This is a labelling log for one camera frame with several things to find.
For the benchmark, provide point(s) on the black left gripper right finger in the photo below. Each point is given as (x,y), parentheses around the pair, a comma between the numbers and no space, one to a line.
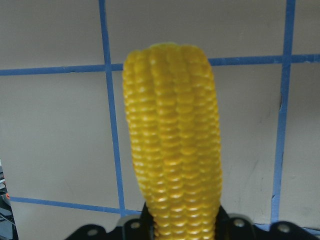
(220,224)

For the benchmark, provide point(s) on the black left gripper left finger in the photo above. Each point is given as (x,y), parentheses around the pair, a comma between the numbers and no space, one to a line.
(147,224)

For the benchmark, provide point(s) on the yellow corn cob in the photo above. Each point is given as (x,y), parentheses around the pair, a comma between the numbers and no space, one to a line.
(172,113)

